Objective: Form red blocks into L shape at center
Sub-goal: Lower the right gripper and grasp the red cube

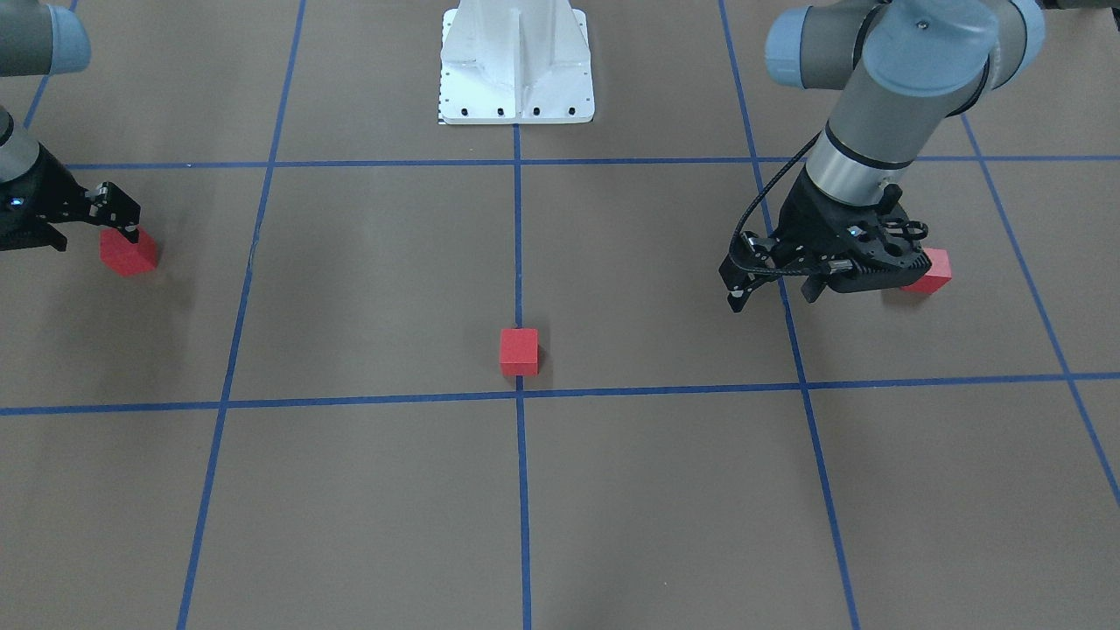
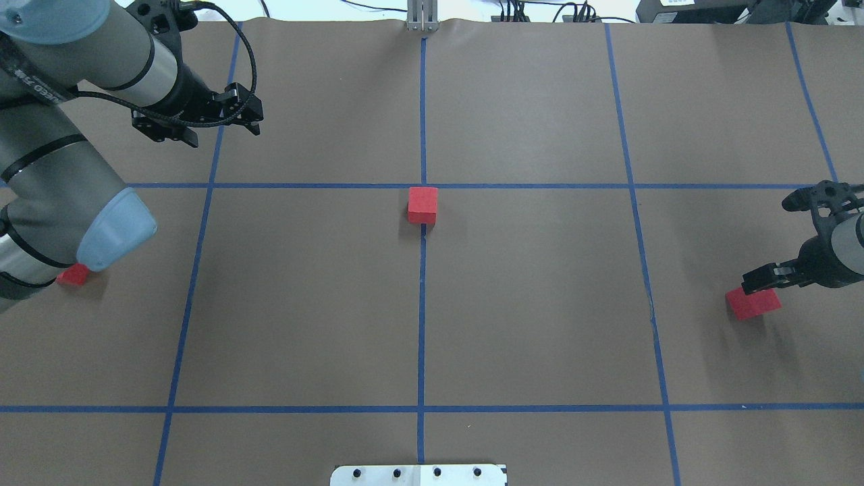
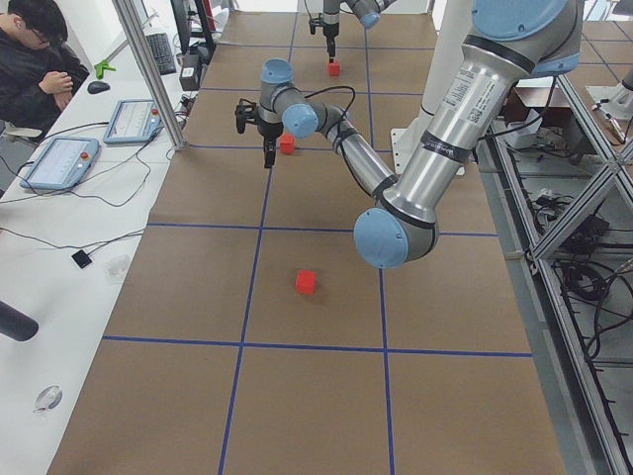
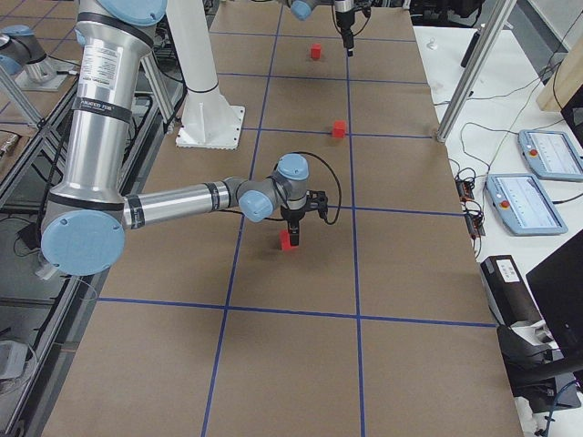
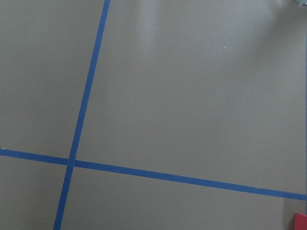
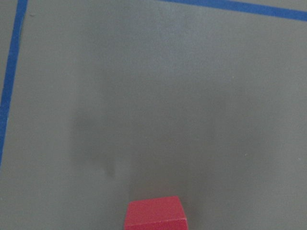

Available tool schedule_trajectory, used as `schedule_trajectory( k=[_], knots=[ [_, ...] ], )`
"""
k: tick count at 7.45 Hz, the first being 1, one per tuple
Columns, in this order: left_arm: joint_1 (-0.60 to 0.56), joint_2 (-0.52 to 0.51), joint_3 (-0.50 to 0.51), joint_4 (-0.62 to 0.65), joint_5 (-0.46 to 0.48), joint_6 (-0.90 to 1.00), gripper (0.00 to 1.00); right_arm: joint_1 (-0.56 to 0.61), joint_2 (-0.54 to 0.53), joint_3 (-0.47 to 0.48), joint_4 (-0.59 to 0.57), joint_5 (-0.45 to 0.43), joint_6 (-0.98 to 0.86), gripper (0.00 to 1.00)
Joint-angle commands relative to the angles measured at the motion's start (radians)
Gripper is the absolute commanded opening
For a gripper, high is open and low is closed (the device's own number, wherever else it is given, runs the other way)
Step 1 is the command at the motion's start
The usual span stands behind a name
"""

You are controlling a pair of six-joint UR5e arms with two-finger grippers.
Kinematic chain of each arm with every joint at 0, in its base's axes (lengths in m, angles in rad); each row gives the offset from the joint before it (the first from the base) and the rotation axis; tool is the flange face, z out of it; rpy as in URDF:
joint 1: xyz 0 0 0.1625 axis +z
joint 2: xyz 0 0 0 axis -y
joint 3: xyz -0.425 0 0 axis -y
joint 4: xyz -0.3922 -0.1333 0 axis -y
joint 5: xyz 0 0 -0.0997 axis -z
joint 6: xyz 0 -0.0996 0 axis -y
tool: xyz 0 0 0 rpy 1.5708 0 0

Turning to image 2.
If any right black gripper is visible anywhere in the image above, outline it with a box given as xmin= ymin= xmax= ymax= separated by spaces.
xmin=741 ymin=236 xmax=855 ymax=295

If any aluminium frame post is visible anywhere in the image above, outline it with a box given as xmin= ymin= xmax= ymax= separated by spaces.
xmin=406 ymin=0 xmax=440 ymax=33

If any red block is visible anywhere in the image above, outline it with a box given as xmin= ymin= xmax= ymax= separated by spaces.
xmin=406 ymin=186 xmax=439 ymax=225
xmin=55 ymin=263 xmax=90 ymax=287
xmin=725 ymin=287 xmax=782 ymax=322

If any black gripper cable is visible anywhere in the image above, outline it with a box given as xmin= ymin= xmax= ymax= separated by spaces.
xmin=67 ymin=0 xmax=260 ymax=130

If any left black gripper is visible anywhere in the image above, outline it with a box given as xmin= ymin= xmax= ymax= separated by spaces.
xmin=132 ymin=74 xmax=263 ymax=148

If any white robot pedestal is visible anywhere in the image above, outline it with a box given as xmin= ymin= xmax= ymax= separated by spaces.
xmin=329 ymin=464 xmax=509 ymax=485

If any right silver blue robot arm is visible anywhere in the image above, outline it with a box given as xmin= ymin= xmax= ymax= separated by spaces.
xmin=740 ymin=214 xmax=863 ymax=295

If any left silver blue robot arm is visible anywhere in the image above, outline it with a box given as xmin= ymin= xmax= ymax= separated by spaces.
xmin=1 ymin=1 xmax=263 ymax=311

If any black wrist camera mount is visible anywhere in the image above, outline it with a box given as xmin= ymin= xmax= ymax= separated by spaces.
xmin=782 ymin=180 xmax=863 ymax=237

